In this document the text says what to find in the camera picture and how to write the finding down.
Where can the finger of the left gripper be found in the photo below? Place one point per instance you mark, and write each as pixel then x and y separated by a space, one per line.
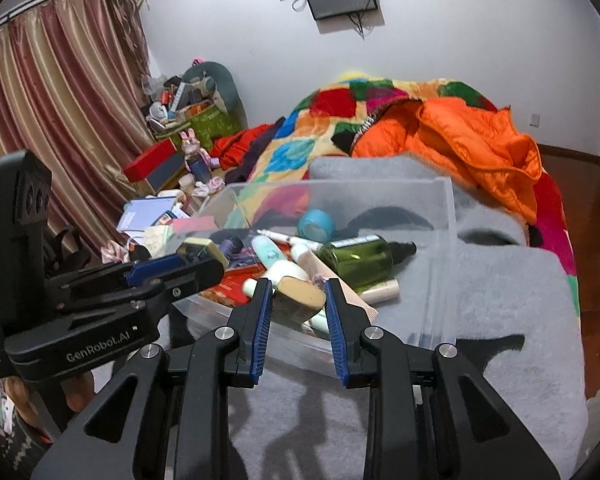
pixel 192 278
pixel 144 271

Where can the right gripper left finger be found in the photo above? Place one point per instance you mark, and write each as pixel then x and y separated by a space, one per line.
pixel 254 333

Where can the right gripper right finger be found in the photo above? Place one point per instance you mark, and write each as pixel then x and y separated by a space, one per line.
pixel 345 323

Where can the gold lidded tin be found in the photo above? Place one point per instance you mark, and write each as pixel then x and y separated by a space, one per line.
pixel 197 248

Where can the red gift box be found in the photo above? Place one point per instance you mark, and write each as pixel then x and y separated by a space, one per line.
pixel 229 291

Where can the purple cosmetic bottle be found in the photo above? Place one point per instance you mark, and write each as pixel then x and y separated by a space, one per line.
pixel 231 246

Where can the pink cream tube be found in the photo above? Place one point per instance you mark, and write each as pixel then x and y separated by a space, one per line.
pixel 381 292

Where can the yellow makeup sponge compact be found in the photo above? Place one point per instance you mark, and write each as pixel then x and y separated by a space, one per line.
pixel 297 300

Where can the green spray bottle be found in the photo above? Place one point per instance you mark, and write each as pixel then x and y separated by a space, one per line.
pixel 365 260

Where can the mint green lotion bottle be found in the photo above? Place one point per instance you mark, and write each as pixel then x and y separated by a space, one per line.
pixel 267 251

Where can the white pen stick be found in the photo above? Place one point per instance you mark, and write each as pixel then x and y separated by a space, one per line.
pixel 290 240

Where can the blue tape roll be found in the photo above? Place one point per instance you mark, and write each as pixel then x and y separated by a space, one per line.
pixel 316 225

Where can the beige foundation tube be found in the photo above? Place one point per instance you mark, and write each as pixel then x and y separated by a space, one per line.
pixel 318 271

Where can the pink flat box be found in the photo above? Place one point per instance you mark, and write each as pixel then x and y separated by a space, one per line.
pixel 194 224

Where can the blue notebook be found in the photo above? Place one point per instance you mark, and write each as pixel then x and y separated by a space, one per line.
pixel 140 213

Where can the clear plastic storage bin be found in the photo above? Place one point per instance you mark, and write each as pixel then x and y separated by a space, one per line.
pixel 404 210

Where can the red rectangular box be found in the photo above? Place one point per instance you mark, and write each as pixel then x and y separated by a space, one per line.
pixel 141 167

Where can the pink rabbit toy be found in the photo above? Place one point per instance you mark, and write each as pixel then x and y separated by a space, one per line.
pixel 197 159

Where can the red clothing pile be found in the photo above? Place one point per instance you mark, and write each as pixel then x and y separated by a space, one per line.
pixel 229 151

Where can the grey blanket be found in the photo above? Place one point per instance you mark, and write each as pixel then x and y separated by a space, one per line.
pixel 474 276

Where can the green cluttered box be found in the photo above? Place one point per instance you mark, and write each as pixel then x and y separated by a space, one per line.
pixel 204 98

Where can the colourful patchwork quilt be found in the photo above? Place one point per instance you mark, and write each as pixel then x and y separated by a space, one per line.
pixel 326 123

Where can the striped curtain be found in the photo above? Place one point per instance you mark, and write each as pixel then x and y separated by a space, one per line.
pixel 71 92

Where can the orange down jacket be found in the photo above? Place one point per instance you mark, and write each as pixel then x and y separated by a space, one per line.
pixel 480 149

